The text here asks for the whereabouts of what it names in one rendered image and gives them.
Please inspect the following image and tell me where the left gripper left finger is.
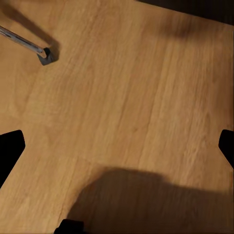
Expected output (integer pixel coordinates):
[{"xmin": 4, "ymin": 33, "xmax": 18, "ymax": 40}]
[{"xmin": 0, "ymin": 130, "xmax": 25, "ymax": 188}]

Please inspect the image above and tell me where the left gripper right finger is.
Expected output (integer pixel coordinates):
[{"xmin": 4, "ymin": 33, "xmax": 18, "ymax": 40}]
[{"xmin": 218, "ymin": 129, "xmax": 234, "ymax": 169}]

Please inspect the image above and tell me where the swivel chair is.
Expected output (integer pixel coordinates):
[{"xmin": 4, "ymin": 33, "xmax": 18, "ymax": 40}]
[{"xmin": 0, "ymin": 26, "xmax": 54, "ymax": 66}]

